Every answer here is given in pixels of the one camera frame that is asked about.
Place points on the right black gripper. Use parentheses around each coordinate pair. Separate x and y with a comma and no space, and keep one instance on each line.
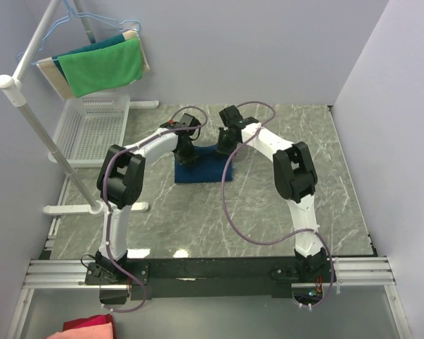
(224,145)

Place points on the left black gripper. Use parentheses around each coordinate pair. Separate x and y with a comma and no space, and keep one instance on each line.
(186,153)

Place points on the blue t shirt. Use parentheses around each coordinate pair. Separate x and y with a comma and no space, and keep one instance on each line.
(205,165)

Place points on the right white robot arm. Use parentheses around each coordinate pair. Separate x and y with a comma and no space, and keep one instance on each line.
(295,179)

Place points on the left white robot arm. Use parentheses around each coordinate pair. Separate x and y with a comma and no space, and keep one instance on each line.
(120,181)

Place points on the white plastic basket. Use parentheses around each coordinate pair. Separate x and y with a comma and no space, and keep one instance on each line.
(89,126)

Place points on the black base beam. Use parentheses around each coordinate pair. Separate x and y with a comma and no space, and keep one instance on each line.
(273,276)

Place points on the green towel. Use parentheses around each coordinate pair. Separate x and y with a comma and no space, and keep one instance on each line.
(101,69)

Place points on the teal towel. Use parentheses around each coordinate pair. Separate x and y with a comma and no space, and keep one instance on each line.
(92,47)

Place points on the beige towel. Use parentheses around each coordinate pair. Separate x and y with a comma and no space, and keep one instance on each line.
(58,80)

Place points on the red folded shirt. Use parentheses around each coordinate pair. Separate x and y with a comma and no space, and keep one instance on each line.
(86,322)

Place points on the pink folded shirt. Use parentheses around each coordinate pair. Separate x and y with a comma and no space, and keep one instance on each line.
(103,331)

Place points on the blue wire hanger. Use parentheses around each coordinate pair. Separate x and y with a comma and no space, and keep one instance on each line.
(59,14)

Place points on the aluminium rail frame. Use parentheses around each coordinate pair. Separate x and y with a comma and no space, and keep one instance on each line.
(364,271)

